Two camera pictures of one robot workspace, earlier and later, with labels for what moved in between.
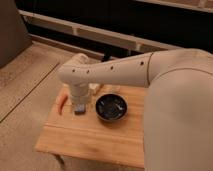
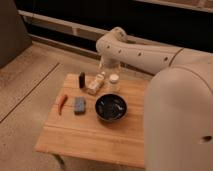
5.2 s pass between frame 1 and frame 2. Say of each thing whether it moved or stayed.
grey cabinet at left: stayed
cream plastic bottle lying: stayed
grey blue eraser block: stayed
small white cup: moved
